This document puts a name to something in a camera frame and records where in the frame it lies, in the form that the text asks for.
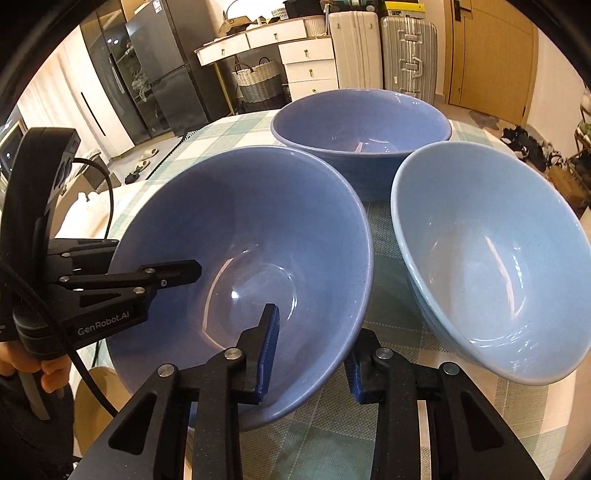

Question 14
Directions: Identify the beige plate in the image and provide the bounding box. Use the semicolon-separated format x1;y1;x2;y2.
74;366;131;456

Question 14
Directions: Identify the dark blue bowl front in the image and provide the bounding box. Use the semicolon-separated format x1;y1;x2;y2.
107;146;374;431

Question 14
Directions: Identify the dark blue bowl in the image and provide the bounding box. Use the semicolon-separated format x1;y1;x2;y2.
107;146;374;431
270;89;452;202

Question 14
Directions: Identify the light blue bowl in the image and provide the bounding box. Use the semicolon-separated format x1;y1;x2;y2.
391;141;590;386

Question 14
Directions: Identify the person left hand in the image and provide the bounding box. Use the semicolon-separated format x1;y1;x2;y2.
0;341;71;393

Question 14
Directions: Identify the teal checkered tablecloth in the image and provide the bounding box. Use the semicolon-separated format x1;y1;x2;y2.
96;110;569;480

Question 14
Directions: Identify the glass door wardrobe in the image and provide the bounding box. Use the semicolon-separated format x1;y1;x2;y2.
80;1;170;144

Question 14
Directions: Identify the woven laundry basket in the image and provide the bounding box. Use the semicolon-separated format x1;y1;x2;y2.
232;57;287;113

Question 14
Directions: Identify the black refrigerator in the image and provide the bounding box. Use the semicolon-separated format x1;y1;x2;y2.
126;0;230;136

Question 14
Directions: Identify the white drawer cabinet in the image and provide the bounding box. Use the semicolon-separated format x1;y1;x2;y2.
279;37;339;101

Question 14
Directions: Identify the white dressing desk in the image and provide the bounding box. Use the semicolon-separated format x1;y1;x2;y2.
194;15;328;115

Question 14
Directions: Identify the beige suitcase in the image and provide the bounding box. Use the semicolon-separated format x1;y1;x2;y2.
329;11;384;89

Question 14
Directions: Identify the silver suitcase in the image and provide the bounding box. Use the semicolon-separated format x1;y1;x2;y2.
381;16;438;105

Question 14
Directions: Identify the wooden door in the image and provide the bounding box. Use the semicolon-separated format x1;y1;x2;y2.
444;0;538;126

